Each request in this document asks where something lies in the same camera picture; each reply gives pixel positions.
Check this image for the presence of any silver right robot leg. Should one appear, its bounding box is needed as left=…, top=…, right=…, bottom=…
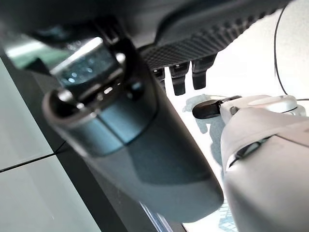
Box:
left=192, top=94, right=309, bottom=232

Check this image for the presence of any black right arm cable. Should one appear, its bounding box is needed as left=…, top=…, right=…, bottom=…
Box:
left=274, top=3, right=309, bottom=101

